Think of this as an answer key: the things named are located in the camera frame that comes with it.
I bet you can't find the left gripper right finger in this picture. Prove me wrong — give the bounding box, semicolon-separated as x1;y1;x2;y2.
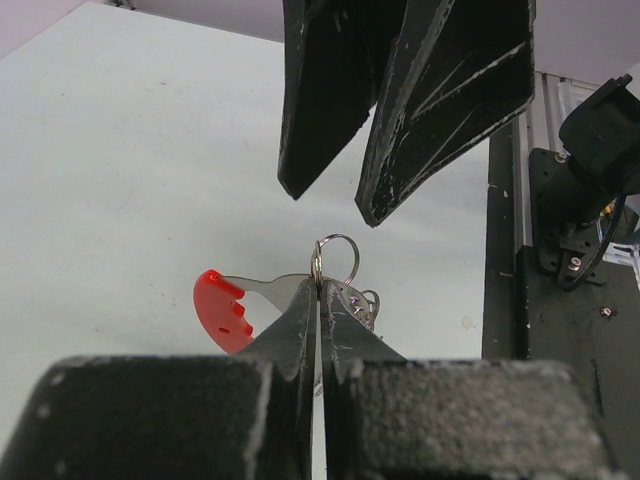
322;280;415;479

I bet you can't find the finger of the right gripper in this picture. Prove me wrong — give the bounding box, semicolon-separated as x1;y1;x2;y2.
277;0;400;199
355;0;535;226

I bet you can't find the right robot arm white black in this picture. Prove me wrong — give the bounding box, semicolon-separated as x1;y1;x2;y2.
278;1;639;291

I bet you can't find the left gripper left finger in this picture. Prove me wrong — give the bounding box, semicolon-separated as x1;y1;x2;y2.
219;277;318;479

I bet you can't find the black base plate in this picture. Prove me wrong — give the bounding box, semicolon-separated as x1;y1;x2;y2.
482;123;639;479

